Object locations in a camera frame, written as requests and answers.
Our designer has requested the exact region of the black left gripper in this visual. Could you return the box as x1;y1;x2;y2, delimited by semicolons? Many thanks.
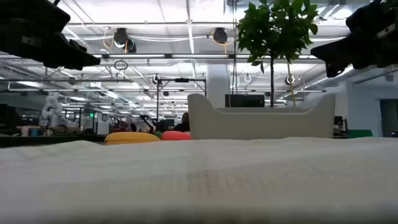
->
0;30;101;71

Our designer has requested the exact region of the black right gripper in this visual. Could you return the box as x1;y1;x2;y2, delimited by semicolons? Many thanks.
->
310;24;398;78

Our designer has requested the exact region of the yellow toy banana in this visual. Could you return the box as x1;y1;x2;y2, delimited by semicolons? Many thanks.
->
104;131;162;146

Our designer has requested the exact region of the orange toy carrot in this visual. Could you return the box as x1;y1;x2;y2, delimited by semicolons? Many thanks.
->
154;130;192;141

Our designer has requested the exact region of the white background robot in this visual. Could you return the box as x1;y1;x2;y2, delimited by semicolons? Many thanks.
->
39;91;79;129

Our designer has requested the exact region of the green leafy potted tree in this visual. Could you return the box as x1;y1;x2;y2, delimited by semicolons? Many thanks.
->
236;0;320;108

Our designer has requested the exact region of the green board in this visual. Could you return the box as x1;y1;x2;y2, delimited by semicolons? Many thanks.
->
347;129;374;139

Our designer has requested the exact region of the black monitor screen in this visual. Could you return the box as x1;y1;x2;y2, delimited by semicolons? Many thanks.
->
224;93;266;108

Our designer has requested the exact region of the white building pillar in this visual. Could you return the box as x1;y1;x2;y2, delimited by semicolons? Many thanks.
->
206;63;231;108

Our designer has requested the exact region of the person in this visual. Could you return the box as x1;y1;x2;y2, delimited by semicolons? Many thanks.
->
173;111;191;133

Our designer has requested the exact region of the white checked cloth towel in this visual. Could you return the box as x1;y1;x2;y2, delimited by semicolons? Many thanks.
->
0;136;398;224

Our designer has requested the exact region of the hanging black cable loop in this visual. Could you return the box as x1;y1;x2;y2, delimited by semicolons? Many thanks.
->
113;59;129;72

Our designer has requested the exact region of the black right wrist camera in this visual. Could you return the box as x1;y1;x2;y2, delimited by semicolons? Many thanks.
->
345;2;386;35

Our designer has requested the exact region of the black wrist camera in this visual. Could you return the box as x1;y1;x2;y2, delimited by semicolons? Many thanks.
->
0;0;72;34
345;2;386;35

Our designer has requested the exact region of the black ceiling cable reel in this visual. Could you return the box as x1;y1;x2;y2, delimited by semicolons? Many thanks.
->
212;27;229;45
113;27;138;54

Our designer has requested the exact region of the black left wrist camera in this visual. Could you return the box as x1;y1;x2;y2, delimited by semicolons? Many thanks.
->
0;0;72;34

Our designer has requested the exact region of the black table edge rail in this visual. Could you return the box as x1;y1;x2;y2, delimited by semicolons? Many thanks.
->
0;135;107;148

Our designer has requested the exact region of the grey plastic bin with handles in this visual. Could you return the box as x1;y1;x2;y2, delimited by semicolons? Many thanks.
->
187;93;336;140

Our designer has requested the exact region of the black metal stand frame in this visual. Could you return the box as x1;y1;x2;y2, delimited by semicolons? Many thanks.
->
155;78;208;123

